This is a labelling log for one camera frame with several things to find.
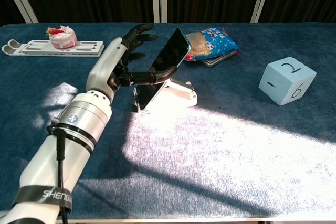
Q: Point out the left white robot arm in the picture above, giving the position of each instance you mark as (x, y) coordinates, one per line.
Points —
(78, 124)

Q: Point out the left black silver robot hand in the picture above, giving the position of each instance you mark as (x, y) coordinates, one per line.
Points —
(103, 69)

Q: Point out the black smartphone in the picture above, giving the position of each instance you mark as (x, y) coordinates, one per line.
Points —
(170, 51)

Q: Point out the pink toy strawberry cake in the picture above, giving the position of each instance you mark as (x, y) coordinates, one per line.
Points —
(63, 37)

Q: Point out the light blue numbered cube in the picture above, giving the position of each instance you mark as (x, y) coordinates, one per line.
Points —
(286, 82)

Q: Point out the white folding phone stand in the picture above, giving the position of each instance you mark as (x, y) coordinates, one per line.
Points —
(181, 95)

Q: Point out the blue snack bag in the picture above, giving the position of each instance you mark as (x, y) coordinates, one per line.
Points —
(212, 43)

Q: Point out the white folding rack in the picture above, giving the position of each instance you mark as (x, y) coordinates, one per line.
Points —
(39, 48)

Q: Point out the grey notebook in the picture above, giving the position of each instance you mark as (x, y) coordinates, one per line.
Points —
(218, 61)

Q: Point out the dark blue table mat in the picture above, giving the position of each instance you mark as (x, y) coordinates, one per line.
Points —
(210, 142)

